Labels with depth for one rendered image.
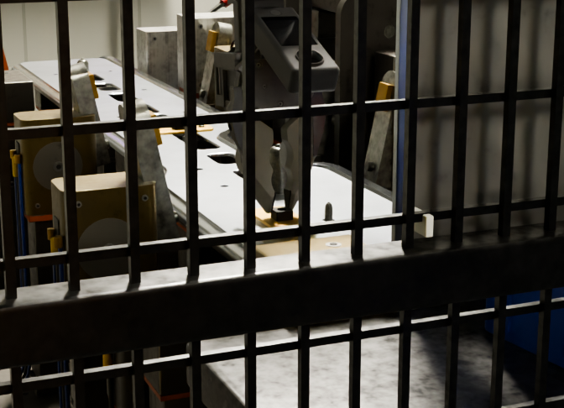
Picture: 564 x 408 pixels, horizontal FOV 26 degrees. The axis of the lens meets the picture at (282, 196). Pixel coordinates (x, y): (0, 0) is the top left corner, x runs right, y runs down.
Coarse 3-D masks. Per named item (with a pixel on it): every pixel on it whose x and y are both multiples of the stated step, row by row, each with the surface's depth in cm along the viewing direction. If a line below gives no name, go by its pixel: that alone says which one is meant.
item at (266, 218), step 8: (256, 208) 118; (280, 208) 115; (288, 208) 115; (256, 216) 116; (264, 216) 116; (272, 216) 115; (280, 216) 114; (288, 216) 114; (296, 216) 116; (264, 224) 114; (272, 224) 113; (280, 224) 113; (288, 224) 113; (296, 224) 113
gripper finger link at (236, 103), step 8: (232, 88) 111; (240, 88) 111; (232, 96) 112; (240, 96) 111; (232, 104) 111; (240, 104) 112; (232, 128) 112; (240, 128) 112; (232, 136) 112; (240, 136) 112; (240, 144) 112; (240, 152) 112
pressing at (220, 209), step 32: (32, 64) 216; (96, 64) 216; (160, 96) 184; (224, 128) 160; (224, 192) 127; (320, 192) 127; (384, 192) 126; (224, 224) 116; (256, 224) 116; (224, 256) 110
